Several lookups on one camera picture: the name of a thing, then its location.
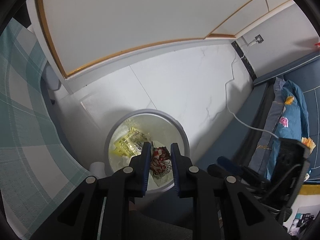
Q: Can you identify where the teal checked tablecloth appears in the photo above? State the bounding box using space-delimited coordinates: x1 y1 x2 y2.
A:
0 17 100 240

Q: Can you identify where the grey trash bin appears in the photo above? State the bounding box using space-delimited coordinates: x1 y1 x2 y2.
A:
104 109 190 194

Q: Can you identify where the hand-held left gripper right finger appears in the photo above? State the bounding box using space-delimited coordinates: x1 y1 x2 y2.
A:
170 142 292 240

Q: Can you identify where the blue floral quilt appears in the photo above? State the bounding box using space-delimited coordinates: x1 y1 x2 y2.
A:
250 77 316 180

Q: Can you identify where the red white candy wrapper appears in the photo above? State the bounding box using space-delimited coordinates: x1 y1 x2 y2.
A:
149 146 173 187

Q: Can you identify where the blue bed frame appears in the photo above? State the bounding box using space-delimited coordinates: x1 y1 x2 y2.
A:
197 51 320 195

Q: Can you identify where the yellow plastic bag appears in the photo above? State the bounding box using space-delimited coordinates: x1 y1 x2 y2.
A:
110 127 150 158

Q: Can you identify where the printed paper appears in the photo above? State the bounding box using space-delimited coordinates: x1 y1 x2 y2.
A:
287 205 318 236

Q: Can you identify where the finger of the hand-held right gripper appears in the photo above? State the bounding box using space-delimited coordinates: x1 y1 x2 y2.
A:
216 156 270 185
207 164 262 196

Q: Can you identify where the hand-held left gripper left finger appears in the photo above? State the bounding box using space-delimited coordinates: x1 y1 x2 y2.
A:
30 141 153 240

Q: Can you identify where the white wardrobe wooden trim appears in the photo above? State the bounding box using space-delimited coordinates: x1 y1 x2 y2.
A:
25 0 295 80

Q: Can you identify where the white cable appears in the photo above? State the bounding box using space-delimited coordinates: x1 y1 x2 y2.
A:
224 36 280 139

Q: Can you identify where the small white container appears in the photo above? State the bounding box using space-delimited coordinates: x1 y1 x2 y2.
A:
89 161 106 178

